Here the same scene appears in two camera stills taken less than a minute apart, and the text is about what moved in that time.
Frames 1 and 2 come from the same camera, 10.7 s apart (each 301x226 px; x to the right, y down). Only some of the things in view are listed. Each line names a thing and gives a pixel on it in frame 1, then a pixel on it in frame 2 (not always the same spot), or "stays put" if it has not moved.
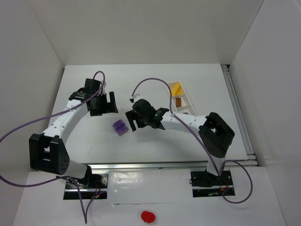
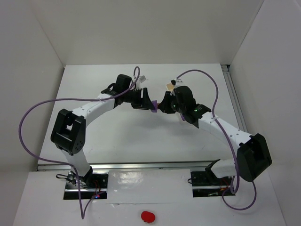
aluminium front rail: [147, 166] stays put
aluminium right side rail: [241, 119] stays put
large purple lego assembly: [120, 127] to [154, 103]
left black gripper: [103, 107] to [143, 98]
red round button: [147, 216] stays put
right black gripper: [134, 117] to [166, 103]
